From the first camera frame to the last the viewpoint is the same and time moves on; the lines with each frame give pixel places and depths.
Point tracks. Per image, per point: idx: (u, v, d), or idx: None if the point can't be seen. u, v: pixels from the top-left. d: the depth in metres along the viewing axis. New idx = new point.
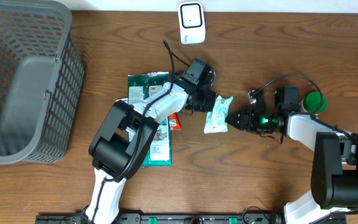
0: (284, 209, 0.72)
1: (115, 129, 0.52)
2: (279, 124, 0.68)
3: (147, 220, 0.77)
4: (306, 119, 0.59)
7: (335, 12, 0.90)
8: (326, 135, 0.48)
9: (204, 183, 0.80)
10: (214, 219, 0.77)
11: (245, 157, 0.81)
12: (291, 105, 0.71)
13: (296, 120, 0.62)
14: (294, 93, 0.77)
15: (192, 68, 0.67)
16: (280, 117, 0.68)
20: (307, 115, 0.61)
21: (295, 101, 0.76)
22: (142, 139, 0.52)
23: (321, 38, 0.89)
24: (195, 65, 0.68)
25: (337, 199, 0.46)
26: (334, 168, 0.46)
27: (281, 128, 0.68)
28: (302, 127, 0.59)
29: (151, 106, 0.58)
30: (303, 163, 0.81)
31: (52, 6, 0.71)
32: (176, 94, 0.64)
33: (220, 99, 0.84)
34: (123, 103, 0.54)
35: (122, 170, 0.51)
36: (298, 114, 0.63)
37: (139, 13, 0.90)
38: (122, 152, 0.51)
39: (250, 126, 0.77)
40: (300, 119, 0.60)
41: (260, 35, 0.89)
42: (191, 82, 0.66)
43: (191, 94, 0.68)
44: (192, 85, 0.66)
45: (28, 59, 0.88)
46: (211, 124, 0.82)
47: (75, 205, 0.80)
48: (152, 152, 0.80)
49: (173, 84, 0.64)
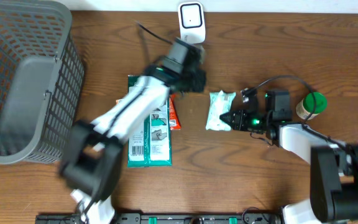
0: (285, 214, 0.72)
1: (79, 152, 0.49)
2: (271, 135, 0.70)
3: (147, 220, 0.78)
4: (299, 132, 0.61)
7: (335, 13, 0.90)
8: (322, 150, 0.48)
9: (204, 183, 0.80)
10: (214, 219, 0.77)
11: (245, 157, 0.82)
12: (281, 111, 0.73)
13: (289, 130, 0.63)
14: (286, 98, 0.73)
15: (174, 53, 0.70)
16: (271, 128, 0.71)
20: (300, 124, 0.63)
21: (286, 106, 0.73)
22: (106, 160, 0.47)
23: (321, 38, 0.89)
24: (177, 49, 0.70)
25: (339, 216, 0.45)
26: (334, 185, 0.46)
27: (273, 138, 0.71)
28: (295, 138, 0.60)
29: (120, 115, 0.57)
30: (302, 163, 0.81)
31: (53, 6, 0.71)
32: (143, 102, 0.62)
33: (224, 94, 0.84)
34: (81, 126, 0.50)
35: (94, 191, 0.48)
36: (294, 125, 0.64)
37: (140, 13, 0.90)
38: (89, 173, 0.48)
39: (241, 126, 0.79)
40: (293, 130, 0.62)
41: (260, 35, 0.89)
42: (171, 65, 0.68)
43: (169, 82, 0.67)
44: (173, 70, 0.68)
45: (28, 60, 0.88)
46: (215, 121, 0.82)
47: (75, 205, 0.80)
48: (152, 152, 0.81)
49: (148, 78, 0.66)
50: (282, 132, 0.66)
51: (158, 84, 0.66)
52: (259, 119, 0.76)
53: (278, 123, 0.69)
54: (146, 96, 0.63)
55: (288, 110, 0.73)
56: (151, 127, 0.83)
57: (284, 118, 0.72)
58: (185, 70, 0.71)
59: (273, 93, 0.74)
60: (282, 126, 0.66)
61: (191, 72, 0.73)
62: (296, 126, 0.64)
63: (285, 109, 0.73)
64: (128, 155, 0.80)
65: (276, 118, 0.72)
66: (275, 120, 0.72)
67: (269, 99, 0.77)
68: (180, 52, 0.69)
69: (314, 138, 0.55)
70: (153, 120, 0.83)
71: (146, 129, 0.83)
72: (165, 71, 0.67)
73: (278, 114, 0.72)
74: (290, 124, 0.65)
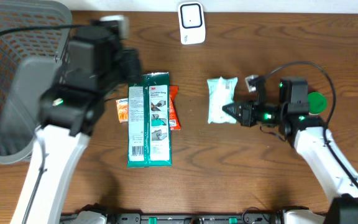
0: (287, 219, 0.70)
1: None
2: (286, 132, 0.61)
3: (147, 220, 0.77)
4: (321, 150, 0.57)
7: (335, 13, 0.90)
8: (346, 202, 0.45)
9: (204, 183, 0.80)
10: (214, 219, 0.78)
11: (245, 157, 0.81)
12: (298, 104, 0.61)
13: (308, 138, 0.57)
14: (304, 89, 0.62)
15: (79, 57, 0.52)
16: (284, 123, 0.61)
20: (319, 127, 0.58)
21: (304, 97, 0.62)
22: None
23: (321, 38, 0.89)
24: (80, 51, 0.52)
25: None
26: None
27: (288, 135, 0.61)
28: (315, 157, 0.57)
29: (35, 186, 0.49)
30: (302, 163, 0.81)
31: (53, 6, 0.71)
32: (54, 175, 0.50)
33: (225, 81, 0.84)
34: None
35: None
36: (313, 127, 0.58)
37: (140, 13, 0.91)
38: None
39: (250, 121, 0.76)
40: (313, 143, 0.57)
41: (260, 35, 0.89)
42: (82, 79, 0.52)
43: (84, 111, 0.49)
44: (86, 86, 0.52)
45: (28, 60, 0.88)
46: (219, 113, 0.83)
47: (76, 205, 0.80)
48: (152, 152, 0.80)
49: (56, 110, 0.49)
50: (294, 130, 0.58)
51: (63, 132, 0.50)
52: (270, 114, 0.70)
53: (293, 116, 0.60)
54: (53, 158, 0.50)
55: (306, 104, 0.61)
56: (151, 127, 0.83)
57: (302, 111, 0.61)
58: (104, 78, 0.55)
59: (290, 82, 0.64)
60: (301, 127, 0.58)
61: (112, 76, 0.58)
62: (315, 129, 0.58)
63: (303, 101, 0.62)
64: (128, 155, 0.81)
65: (291, 112, 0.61)
66: (289, 114, 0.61)
67: (284, 90, 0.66)
68: (84, 56, 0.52)
69: (338, 173, 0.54)
70: (153, 120, 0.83)
71: (146, 129, 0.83)
72: (67, 102, 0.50)
73: (294, 107, 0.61)
74: (307, 124, 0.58)
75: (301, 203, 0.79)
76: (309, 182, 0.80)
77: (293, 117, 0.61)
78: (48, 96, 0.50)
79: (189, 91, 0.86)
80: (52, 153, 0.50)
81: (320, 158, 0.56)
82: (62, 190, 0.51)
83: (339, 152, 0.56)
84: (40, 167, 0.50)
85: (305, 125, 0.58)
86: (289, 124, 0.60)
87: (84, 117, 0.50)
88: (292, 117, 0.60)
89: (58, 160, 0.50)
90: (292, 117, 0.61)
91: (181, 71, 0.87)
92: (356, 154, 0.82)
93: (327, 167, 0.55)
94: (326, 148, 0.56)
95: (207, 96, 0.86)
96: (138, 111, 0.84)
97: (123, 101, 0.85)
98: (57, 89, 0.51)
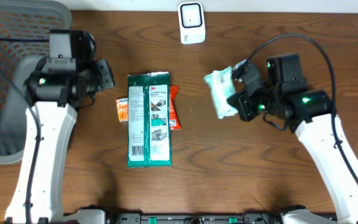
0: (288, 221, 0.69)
1: None
2: (287, 114, 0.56)
3: (147, 220, 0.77)
4: (332, 154, 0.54)
7: (335, 12, 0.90)
8: None
9: (204, 183, 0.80)
10: (214, 219, 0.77)
11: (245, 157, 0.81)
12: (292, 83, 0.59)
13: (317, 137, 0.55)
14: (295, 63, 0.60)
15: (59, 46, 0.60)
16: (284, 106, 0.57)
20: (327, 114, 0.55)
21: (298, 73, 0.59)
22: None
23: (321, 38, 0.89)
24: (58, 42, 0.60)
25: None
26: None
27: (288, 118, 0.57)
28: (324, 161, 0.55)
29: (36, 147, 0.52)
30: (302, 162, 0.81)
31: (53, 6, 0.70)
32: (50, 142, 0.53)
33: (219, 76, 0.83)
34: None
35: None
36: (319, 116, 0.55)
37: (140, 13, 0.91)
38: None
39: (250, 114, 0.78)
40: (323, 142, 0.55)
41: (260, 35, 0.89)
42: (64, 66, 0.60)
43: (69, 86, 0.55)
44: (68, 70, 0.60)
45: (27, 59, 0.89)
46: (226, 107, 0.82)
47: (75, 205, 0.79)
48: (152, 152, 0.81)
49: (40, 87, 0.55)
50: (298, 112, 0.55)
51: (51, 105, 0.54)
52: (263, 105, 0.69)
53: (293, 96, 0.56)
54: (46, 127, 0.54)
55: (301, 83, 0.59)
56: (151, 127, 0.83)
57: (298, 89, 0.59)
58: (81, 63, 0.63)
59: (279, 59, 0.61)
60: (307, 117, 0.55)
61: (87, 69, 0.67)
62: (322, 117, 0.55)
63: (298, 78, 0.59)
64: (128, 155, 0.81)
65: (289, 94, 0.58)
66: (286, 94, 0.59)
67: (271, 69, 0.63)
68: (64, 43, 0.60)
69: (346, 183, 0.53)
70: (153, 120, 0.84)
71: (146, 129, 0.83)
72: (52, 81, 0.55)
73: (289, 86, 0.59)
74: (311, 106, 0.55)
75: (302, 203, 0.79)
76: (309, 182, 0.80)
77: (290, 96, 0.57)
78: (32, 79, 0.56)
79: (189, 90, 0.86)
80: (45, 122, 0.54)
81: (332, 167, 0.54)
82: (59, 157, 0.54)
83: (352, 160, 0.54)
84: (36, 135, 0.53)
85: (306, 108, 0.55)
86: (291, 106, 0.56)
87: (70, 93, 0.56)
88: (293, 98, 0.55)
89: (51, 127, 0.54)
90: (289, 97, 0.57)
91: (181, 71, 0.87)
92: (357, 154, 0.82)
93: (340, 180, 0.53)
94: (338, 152, 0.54)
95: (207, 96, 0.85)
96: (138, 111, 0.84)
97: (123, 101, 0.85)
98: (39, 73, 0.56)
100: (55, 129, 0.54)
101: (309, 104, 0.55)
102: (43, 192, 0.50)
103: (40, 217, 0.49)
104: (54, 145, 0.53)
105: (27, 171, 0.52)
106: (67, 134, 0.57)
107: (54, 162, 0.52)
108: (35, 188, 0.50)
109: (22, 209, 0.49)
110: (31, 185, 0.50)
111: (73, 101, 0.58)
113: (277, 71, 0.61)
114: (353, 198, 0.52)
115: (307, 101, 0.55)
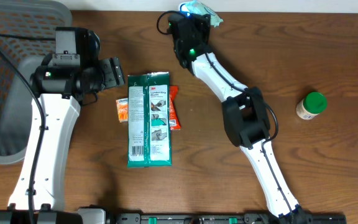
0: (283, 212, 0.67)
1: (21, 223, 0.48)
2: (184, 64, 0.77)
3: (147, 220, 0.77)
4: (209, 71, 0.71)
7: (334, 13, 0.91)
8: (228, 105, 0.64)
9: (204, 183, 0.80)
10: (214, 219, 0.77)
11: (244, 157, 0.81)
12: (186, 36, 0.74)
13: (202, 68, 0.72)
14: (186, 25, 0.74)
15: (63, 42, 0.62)
16: (183, 59, 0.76)
20: (204, 53, 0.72)
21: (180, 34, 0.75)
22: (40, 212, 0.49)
23: (321, 38, 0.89)
24: (64, 38, 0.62)
25: (245, 137, 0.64)
26: (239, 126, 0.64)
27: (187, 66, 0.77)
28: (207, 78, 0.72)
29: (43, 138, 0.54)
30: (304, 163, 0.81)
31: (53, 6, 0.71)
32: (54, 131, 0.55)
33: None
34: None
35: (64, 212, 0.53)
36: (199, 55, 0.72)
37: (140, 14, 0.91)
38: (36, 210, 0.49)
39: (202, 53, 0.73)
40: (203, 68, 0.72)
41: (260, 35, 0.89)
42: (69, 62, 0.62)
43: (74, 81, 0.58)
44: (73, 65, 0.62)
45: (28, 60, 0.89)
46: None
47: (74, 205, 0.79)
48: (152, 152, 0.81)
49: (45, 81, 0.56)
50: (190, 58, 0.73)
51: (55, 98, 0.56)
52: (193, 48, 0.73)
53: (187, 53, 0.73)
54: (51, 117, 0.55)
55: (192, 37, 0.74)
56: (151, 127, 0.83)
57: (187, 42, 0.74)
58: (85, 60, 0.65)
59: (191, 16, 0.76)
60: (192, 59, 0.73)
61: (92, 66, 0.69)
62: (201, 55, 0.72)
63: (201, 25, 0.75)
64: (128, 155, 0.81)
65: (181, 48, 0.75)
66: (183, 48, 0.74)
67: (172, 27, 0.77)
68: (69, 39, 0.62)
69: (220, 83, 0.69)
70: (153, 120, 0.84)
71: (146, 129, 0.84)
72: (58, 74, 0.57)
73: (181, 43, 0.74)
74: (196, 54, 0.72)
75: (302, 203, 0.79)
76: (309, 182, 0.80)
77: (185, 51, 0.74)
78: (38, 73, 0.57)
79: (188, 90, 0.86)
80: (49, 112, 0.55)
81: (209, 77, 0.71)
82: (63, 149, 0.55)
83: (222, 68, 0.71)
84: (41, 125, 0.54)
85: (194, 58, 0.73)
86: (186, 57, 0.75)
87: (74, 87, 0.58)
88: (185, 53, 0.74)
89: (56, 118, 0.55)
90: (184, 51, 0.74)
91: (181, 71, 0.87)
92: (357, 154, 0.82)
93: (215, 82, 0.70)
94: (212, 70, 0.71)
95: (207, 96, 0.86)
96: (138, 111, 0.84)
97: (123, 101, 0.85)
98: (45, 68, 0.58)
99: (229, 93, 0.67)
100: (59, 119, 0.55)
101: (194, 53, 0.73)
102: (46, 180, 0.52)
103: (42, 204, 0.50)
104: (57, 135, 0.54)
105: (30, 160, 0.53)
106: (71, 127, 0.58)
107: (57, 152, 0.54)
108: (38, 177, 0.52)
109: (25, 196, 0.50)
110: (35, 172, 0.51)
111: (78, 94, 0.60)
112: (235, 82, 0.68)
113: (176, 18, 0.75)
114: (224, 90, 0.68)
115: (192, 50, 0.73)
